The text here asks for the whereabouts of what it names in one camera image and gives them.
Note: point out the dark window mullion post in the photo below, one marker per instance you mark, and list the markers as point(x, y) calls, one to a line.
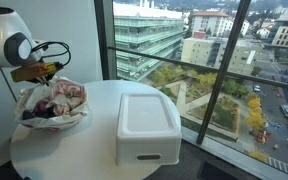
point(222, 70)

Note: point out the dark window corner post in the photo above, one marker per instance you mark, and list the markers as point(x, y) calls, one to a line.
point(104, 36)

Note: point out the grey window sill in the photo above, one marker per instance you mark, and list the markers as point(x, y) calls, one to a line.
point(224, 150)

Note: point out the white parked car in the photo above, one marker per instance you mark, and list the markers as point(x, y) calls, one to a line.
point(257, 88)

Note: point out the green glass office building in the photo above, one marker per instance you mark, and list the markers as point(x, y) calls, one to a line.
point(144, 36)

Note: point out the beige concrete building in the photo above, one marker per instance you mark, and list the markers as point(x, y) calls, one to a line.
point(200, 51)

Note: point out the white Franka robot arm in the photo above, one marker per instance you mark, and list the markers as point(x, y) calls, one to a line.
point(0, 33)

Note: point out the white red-roofed building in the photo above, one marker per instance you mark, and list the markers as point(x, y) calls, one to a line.
point(209, 22)

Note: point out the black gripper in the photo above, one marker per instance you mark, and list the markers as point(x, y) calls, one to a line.
point(45, 80)

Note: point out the white plastic storage box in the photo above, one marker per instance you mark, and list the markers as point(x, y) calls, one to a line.
point(147, 123)

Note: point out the dark horizontal window rail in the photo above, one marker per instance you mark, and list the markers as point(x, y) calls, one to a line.
point(190, 66)

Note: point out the white red-bullseye plastic bag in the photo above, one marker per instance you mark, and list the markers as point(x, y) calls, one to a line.
point(34, 95)

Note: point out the dark floor vent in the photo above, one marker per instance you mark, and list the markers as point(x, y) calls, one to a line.
point(227, 171)

